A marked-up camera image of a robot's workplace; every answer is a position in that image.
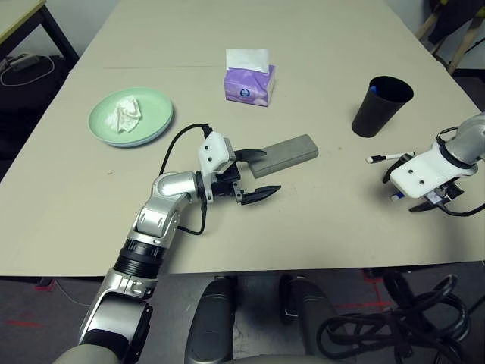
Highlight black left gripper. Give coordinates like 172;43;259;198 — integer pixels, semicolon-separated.
210;148;283;206

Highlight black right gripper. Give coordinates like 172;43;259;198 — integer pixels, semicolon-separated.
381;158;465;213

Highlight grey glasses case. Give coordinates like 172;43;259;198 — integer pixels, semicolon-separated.
248;133;320;180

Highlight white marker with black cap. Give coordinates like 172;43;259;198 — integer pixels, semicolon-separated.
365;151;416;165

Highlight light green plate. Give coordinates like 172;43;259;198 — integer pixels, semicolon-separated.
88;86;175;147

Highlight white tissue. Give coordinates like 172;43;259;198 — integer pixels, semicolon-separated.
104;97;144;134

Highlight black cup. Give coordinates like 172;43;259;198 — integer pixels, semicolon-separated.
351;75;415;138

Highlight purple tissue pack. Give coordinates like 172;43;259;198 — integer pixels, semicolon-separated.
224;48;277;108

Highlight light blue plate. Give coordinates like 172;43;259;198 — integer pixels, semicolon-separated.
97;124;176;149

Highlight wooden stool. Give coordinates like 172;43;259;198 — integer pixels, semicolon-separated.
415;11;485;75

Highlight grey right robot leg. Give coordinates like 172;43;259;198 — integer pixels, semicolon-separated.
279;275;338;357

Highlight grey robot leg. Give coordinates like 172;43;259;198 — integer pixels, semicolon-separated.
184;276;238;364
279;275;338;357

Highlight grey left robot leg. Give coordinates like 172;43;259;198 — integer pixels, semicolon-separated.
184;276;238;364

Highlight black jacket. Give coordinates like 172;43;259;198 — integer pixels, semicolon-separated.
427;0;485;45

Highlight black bag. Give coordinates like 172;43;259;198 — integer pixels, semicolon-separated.
0;55;73;164

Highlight beige side table, black legs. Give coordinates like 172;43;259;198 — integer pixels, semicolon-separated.
0;0;80;67

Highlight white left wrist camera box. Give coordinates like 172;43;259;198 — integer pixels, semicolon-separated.
196;131;233;204

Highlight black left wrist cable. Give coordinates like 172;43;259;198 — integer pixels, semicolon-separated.
158;123;213;237

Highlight black cable bundle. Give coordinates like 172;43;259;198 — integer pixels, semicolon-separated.
316;271;473;364

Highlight power adapter with white cable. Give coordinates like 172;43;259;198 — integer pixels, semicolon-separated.
0;53;56;86

